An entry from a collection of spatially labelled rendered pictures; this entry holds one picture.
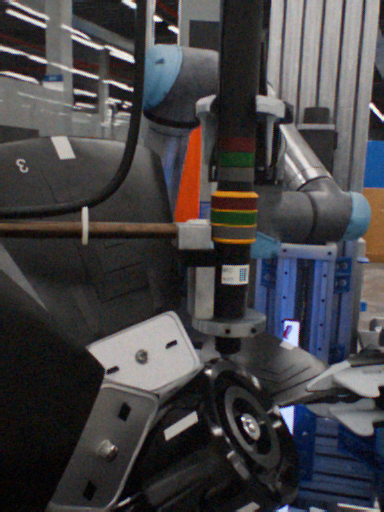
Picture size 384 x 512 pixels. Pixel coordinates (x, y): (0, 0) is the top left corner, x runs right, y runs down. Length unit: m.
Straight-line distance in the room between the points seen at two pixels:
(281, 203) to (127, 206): 0.28
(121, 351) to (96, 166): 0.20
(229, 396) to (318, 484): 0.96
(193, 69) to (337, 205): 0.38
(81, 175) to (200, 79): 0.51
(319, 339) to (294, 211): 0.64
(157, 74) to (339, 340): 0.82
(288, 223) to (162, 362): 0.35
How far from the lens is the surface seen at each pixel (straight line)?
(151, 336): 0.50
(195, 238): 0.48
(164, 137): 1.08
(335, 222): 0.82
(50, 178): 0.57
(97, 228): 0.48
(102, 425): 0.39
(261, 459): 0.43
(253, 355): 0.69
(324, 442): 1.34
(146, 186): 0.59
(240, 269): 0.50
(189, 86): 1.03
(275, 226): 0.76
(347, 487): 1.39
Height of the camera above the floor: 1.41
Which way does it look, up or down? 9 degrees down
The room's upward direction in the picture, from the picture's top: 2 degrees clockwise
